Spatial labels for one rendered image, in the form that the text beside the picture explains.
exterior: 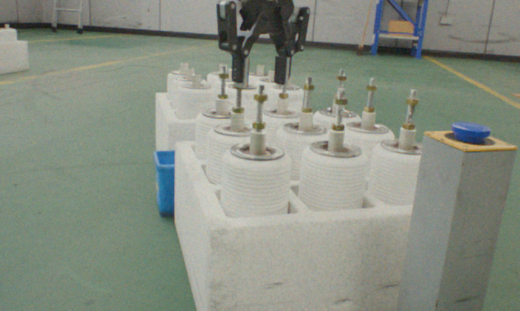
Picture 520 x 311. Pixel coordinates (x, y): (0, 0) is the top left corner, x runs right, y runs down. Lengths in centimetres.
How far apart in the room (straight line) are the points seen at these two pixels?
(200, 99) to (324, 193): 54
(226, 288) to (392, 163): 29
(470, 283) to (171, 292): 44
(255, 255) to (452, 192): 25
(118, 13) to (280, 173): 727
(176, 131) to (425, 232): 67
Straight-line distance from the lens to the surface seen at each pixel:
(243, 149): 63
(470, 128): 54
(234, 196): 61
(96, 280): 82
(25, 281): 85
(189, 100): 111
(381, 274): 70
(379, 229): 66
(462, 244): 56
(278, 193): 61
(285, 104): 87
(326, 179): 63
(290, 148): 74
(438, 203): 55
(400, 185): 70
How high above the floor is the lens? 44
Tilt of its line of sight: 15 degrees down
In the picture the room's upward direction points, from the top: 3 degrees clockwise
